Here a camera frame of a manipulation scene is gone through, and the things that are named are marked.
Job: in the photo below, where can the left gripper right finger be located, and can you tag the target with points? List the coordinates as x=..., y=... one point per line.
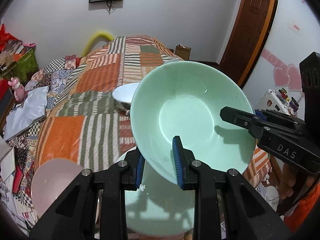
x=247, y=215

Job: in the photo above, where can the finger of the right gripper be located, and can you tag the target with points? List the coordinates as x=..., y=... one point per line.
x=242, y=119
x=260, y=114

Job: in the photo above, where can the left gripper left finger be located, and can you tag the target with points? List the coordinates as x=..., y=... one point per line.
x=72, y=215

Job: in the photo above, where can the pink ceramic bowl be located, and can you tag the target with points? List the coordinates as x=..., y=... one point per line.
x=50, y=180

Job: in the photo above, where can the mint green bowl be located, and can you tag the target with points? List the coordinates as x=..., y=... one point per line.
x=185, y=99

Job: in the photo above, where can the mint green plate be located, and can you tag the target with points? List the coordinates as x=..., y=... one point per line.
x=159, y=208

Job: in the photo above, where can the white bowl black dots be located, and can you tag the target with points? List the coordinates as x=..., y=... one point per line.
x=124, y=94

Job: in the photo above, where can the person's right hand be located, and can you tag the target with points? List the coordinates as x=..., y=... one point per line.
x=288, y=180

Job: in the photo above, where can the white stickered suitcase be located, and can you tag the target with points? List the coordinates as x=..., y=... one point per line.
x=278, y=100

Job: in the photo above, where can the wardrobe with heart stickers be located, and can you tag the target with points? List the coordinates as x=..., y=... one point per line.
x=294, y=36

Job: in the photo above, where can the patchwork striped bedspread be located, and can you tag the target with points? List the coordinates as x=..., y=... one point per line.
x=85, y=124

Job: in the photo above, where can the brown cardboard box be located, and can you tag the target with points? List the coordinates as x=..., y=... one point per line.
x=183, y=52

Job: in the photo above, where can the brown wooden door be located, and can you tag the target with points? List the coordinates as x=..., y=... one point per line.
x=248, y=37

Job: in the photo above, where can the white folded cloth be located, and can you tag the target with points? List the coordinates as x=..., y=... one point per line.
x=30, y=111

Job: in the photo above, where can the pink rabbit figurine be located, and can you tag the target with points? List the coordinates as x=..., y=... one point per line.
x=19, y=91

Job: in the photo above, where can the checkered patchwork quilt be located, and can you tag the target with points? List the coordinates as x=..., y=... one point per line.
x=60, y=76

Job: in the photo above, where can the green storage box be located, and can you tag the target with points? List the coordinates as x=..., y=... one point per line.
x=26, y=67

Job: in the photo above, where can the red plastic bag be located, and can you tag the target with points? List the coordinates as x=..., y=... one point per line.
x=5, y=37

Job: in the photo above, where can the yellow foam bed rail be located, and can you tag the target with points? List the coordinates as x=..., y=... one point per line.
x=94, y=40

